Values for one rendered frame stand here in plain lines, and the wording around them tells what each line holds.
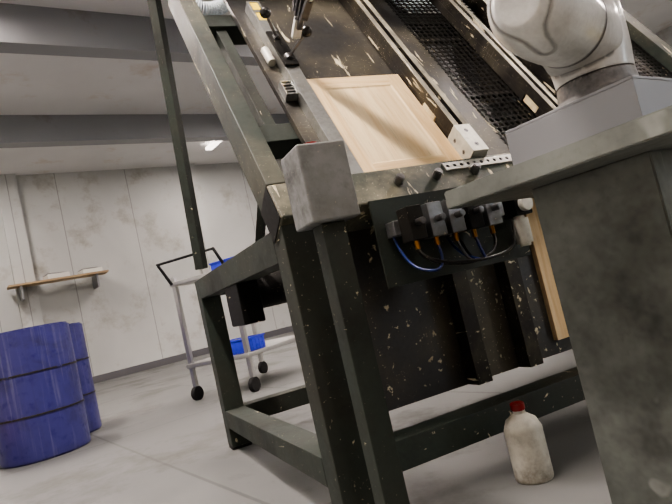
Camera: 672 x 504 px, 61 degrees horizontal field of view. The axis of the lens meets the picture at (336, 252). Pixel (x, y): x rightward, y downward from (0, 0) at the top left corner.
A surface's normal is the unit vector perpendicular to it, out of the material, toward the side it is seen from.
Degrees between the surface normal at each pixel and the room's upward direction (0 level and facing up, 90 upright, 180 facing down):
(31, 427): 90
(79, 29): 90
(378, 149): 59
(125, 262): 90
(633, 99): 90
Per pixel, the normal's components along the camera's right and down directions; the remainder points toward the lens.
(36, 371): 0.55, -0.18
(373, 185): 0.22, -0.63
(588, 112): -0.80, 0.15
